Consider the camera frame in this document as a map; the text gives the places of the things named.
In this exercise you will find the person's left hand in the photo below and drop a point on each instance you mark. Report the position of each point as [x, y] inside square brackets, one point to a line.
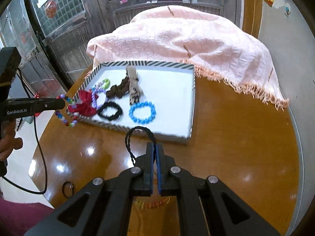
[9, 141]

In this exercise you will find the leopard print ribbon bow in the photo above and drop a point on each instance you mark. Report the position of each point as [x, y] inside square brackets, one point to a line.
[135, 92]

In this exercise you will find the black scrunchie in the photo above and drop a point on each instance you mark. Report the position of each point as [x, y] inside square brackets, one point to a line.
[110, 111]

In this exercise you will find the striped white tray box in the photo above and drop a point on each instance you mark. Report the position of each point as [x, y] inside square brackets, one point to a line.
[169, 86]

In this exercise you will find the brown scrunchie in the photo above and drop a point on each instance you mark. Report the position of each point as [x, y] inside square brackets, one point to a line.
[119, 90]

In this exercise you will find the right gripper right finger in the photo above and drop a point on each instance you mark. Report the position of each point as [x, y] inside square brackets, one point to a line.
[168, 183]

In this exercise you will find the red round door sticker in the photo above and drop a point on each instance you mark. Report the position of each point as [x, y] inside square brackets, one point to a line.
[50, 9]

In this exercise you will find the red satin bow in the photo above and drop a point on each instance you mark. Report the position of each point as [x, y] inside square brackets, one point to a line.
[85, 107]

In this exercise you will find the pink fringed cloth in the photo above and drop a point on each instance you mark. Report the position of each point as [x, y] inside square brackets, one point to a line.
[218, 49]

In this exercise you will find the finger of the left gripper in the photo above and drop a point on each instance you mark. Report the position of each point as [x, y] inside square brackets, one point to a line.
[25, 107]

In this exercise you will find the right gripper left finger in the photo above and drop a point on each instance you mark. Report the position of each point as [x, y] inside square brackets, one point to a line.
[143, 186]

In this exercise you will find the magenta sleeve forearm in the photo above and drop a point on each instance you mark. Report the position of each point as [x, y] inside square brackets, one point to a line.
[18, 218]

